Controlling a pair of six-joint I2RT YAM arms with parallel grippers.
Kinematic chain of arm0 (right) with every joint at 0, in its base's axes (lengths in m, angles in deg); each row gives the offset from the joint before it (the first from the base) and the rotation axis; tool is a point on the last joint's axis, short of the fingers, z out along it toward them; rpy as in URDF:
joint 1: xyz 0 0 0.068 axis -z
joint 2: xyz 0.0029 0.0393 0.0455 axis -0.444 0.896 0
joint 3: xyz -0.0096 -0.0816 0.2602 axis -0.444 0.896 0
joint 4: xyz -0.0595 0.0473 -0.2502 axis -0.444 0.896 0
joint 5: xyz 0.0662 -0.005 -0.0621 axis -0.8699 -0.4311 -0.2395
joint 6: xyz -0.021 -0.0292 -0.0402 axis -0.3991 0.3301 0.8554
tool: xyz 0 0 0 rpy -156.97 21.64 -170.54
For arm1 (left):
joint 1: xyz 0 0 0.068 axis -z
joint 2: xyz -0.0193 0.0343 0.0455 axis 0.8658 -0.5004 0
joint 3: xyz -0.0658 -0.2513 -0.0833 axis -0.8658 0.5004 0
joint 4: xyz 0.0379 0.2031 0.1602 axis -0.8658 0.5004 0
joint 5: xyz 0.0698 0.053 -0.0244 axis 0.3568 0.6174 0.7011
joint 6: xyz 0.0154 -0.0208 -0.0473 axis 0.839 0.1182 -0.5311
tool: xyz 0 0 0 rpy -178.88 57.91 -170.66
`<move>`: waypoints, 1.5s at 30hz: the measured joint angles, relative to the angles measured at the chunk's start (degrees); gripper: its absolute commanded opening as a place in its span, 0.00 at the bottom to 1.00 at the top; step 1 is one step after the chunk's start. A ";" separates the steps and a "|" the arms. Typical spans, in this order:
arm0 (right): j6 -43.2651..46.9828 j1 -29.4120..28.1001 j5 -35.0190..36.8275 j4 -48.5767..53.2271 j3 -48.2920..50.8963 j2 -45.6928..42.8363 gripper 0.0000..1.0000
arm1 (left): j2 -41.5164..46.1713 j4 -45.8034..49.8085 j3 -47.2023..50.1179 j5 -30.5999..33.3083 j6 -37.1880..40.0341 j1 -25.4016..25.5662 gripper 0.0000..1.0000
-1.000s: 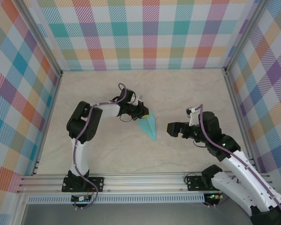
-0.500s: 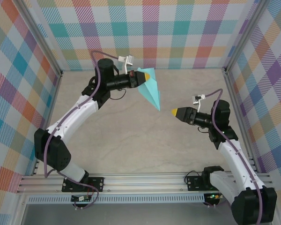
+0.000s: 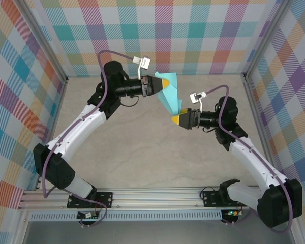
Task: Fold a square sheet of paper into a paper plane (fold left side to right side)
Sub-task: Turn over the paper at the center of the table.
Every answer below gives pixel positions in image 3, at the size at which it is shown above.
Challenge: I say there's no light blue paper sheet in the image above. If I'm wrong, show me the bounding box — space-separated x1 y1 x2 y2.
154 72 184 115

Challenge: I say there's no grey metal panel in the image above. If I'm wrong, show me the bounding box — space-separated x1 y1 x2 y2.
22 220 295 244

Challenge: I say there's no aluminium side rail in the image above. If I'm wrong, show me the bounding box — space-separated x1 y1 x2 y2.
241 73 283 189
34 77 69 191

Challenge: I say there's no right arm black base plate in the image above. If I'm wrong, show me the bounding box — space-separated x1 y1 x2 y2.
202 189 250 208

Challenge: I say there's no aluminium frame rail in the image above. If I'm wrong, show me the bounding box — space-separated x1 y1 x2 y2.
17 187 299 210

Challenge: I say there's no aluminium frame post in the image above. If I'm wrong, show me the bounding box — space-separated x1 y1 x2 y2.
242 0 294 81
16 0 68 83

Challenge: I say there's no slotted grey cable tray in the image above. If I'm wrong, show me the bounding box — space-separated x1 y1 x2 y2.
29 212 223 222

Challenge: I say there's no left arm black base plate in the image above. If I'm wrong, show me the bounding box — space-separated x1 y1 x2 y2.
67 192 114 209

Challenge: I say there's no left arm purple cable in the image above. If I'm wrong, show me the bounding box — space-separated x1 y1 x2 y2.
43 50 135 227

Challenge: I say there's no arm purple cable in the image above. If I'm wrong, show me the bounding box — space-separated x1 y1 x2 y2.
43 50 135 227
204 85 295 233

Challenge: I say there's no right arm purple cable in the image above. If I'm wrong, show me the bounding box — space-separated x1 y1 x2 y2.
204 85 295 233

